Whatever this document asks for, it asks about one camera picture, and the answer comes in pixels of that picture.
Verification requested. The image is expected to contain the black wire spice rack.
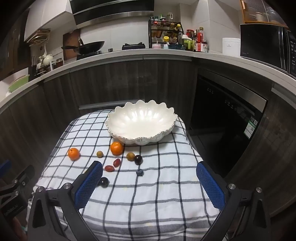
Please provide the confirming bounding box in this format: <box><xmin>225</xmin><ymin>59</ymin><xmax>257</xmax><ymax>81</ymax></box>
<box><xmin>148</xmin><ymin>20</ymin><xmax>184</xmax><ymax>49</ymax></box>

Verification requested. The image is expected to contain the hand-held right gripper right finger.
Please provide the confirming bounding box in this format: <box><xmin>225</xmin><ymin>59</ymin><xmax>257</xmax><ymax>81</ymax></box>
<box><xmin>196</xmin><ymin>161</ymin><xmax>272</xmax><ymax>241</ymax></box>

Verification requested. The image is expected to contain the black steel range hood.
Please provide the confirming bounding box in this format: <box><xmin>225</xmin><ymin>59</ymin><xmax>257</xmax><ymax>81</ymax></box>
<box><xmin>69</xmin><ymin>0</ymin><xmax>155</xmax><ymax>26</ymax></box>

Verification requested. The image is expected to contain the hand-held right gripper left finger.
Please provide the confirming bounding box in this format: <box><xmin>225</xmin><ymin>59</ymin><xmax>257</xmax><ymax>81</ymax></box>
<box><xmin>27</xmin><ymin>160</ymin><xmax>103</xmax><ymax>241</ymax></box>

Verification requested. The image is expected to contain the white teapot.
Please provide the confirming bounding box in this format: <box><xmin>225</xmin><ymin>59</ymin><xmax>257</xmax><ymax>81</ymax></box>
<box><xmin>40</xmin><ymin>53</ymin><xmax>53</xmax><ymax>66</ymax></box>

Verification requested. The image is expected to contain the white wall cabinet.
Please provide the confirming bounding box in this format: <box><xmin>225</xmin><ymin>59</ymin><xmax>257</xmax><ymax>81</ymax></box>
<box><xmin>24</xmin><ymin>0</ymin><xmax>74</xmax><ymax>42</ymax></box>

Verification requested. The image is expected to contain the dark wooden base cabinet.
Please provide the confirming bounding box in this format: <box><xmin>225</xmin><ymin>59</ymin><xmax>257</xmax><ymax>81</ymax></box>
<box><xmin>0</xmin><ymin>53</ymin><xmax>296</xmax><ymax>218</ymax></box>

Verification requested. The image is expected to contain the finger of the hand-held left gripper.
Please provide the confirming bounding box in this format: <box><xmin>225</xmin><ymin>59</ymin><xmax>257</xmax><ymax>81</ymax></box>
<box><xmin>0</xmin><ymin>159</ymin><xmax>11</xmax><ymax>173</ymax></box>
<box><xmin>0</xmin><ymin>165</ymin><xmax>35</xmax><ymax>204</ymax></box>

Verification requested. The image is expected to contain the brown wooden cutting board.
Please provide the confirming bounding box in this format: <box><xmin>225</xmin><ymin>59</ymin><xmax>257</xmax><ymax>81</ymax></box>
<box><xmin>63</xmin><ymin>30</ymin><xmax>81</xmax><ymax>62</ymax></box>

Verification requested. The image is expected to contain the orange-framed glass cabinet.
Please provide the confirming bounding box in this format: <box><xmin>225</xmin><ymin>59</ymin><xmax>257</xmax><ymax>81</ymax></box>
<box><xmin>239</xmin><ymin>0</ymin><xmax>289</xmax><ymax>24</ymax></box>

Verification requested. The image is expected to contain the orange mandarin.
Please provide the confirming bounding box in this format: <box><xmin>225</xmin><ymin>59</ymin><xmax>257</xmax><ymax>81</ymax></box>
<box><xmin>68</xmin><ymin>148</ymin><xmax>80</xmax><ymax>161</ymax></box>
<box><xmin>110</xmin><ymin>141</ymin><xmax>124</xmax><ymax>156</ymax></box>

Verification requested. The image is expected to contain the black wok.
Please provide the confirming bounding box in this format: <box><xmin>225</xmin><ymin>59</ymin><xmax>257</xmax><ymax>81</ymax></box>
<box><xmin>61</xmin><ymin>37</ymin><xmax>105</xmax><ymax>55</ymax></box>

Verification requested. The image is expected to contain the black microwave oven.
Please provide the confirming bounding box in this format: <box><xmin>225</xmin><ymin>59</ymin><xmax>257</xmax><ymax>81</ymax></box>
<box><xmin>240</xmin><ymin>24</ymin><xmax>296</xmax><ymax>78</ymax></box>

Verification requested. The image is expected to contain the steel drawer handle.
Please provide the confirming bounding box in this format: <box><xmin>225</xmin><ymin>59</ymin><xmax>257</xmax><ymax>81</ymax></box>
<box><xmin>79</xmin><ymin>101</ymin><xmax>126</xmax><ymax>110</ymax></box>

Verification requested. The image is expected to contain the white round canister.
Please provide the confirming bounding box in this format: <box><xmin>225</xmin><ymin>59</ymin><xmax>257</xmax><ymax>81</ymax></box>
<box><xmin>222</xmin><ymin>38</ymin><xmax>241</xmax><ymax>57</ymax></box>

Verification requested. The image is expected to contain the green energy sticker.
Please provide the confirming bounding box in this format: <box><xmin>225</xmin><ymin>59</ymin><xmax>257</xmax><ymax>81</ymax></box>
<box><xmin>244</xmin><ymin>117</ymin><xmax>258</xmax><ymax>139</ymax></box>

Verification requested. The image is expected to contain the black built-in dishwasher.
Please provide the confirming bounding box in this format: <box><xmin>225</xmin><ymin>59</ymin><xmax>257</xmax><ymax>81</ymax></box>
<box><xmin>187</xmin><ymin>70</ymin><xmax>269</xmax><ymax>176</ymax></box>

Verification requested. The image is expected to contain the wall-mounted dish rack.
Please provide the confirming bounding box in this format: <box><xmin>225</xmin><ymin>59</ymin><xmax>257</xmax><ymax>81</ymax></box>
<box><xmin>25</xmin><ymin>28</ymin><xmax>51</xmax><ymax>44</ymax></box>

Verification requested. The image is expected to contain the white scalloped bowl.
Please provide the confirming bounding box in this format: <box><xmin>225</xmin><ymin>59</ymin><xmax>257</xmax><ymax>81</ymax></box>
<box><xmin>105</xmin><ymin>100</ymin><xmax>178</xmax><ymax>146</ymax></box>

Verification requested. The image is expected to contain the black pouch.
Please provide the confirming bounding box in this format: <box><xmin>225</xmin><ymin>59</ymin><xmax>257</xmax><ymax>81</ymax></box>
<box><xmin>122</xmin><ymin>43</ymin><xmax>146</xmax><ymax>50</ymax></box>

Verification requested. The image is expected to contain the white checkered cloth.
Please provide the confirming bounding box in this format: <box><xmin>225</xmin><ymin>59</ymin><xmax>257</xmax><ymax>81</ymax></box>
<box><xmin>26</xmin><ymin>109</ymin><xmax>228</xmax><ymax>241</ymax></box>

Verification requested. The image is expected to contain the green tray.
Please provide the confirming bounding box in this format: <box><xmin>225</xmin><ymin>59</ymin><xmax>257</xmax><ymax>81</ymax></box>
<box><xmin>8</xmin><ymin>75</ymin><xmax>30</xmax><ymax>93</ymax></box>

